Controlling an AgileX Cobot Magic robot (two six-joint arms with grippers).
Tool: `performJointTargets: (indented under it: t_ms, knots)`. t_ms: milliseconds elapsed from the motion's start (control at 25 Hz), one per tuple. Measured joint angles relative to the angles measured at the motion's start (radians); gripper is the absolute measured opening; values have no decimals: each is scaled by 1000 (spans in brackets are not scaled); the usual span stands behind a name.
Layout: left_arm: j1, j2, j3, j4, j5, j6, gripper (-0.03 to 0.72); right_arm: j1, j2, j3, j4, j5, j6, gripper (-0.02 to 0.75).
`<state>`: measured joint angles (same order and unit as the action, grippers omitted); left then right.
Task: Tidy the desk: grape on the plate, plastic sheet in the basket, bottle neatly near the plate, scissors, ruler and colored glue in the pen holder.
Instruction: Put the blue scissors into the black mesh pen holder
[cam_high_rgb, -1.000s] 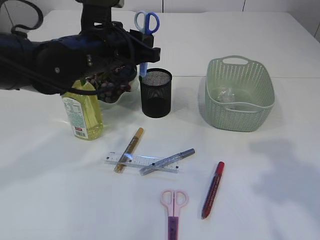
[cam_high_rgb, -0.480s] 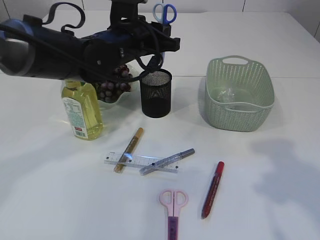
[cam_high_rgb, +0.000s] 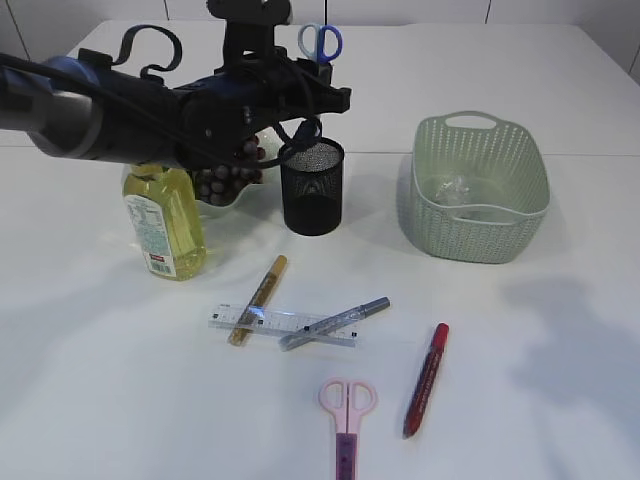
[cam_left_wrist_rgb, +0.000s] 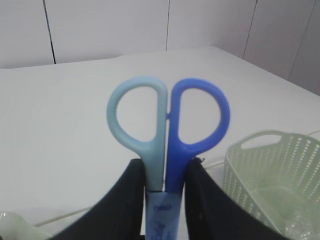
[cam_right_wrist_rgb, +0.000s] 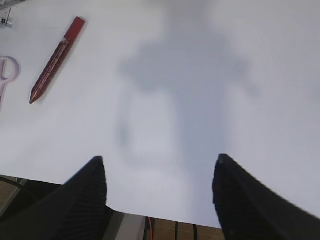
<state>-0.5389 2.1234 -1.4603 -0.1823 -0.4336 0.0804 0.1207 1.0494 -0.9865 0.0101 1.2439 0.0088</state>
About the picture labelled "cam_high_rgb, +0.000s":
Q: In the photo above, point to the red marker pen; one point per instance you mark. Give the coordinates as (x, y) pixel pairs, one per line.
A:
(424, 385)

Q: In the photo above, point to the clear plastic ruler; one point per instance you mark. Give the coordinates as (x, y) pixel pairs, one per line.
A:
(278, 324)

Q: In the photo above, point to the clear plastic sheet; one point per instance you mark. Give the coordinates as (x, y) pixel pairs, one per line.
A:
(464, 197)

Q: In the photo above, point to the pink scissors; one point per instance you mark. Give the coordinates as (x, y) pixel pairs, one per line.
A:
(347, 401)

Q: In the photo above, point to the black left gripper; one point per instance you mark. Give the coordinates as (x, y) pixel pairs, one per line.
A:
(219, 112)

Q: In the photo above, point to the green wavy glass plate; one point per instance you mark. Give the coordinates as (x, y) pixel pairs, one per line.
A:
(270, 143)

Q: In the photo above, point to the green woven plastic basket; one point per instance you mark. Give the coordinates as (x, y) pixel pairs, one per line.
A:
(476, 145)

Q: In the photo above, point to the yellow tea bottle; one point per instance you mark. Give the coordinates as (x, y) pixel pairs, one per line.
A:
(162, 209)

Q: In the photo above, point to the silver marker pen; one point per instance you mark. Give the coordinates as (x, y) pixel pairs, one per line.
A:
(328, 325)

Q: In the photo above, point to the purple grape bunch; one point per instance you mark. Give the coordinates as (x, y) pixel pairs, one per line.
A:
(220, 186)

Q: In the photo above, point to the blue scissors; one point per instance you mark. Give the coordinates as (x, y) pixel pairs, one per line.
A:
(312, 42)

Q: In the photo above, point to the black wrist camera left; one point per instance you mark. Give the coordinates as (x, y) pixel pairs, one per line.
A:
(250, 26)

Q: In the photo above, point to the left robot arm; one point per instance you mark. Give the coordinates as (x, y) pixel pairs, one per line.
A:
(84, 107)

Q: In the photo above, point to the gold marker pen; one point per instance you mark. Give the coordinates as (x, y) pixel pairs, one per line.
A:
(259, 299)

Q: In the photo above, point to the black mesh pen cup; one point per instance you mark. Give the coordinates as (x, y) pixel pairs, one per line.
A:
(312, 188)

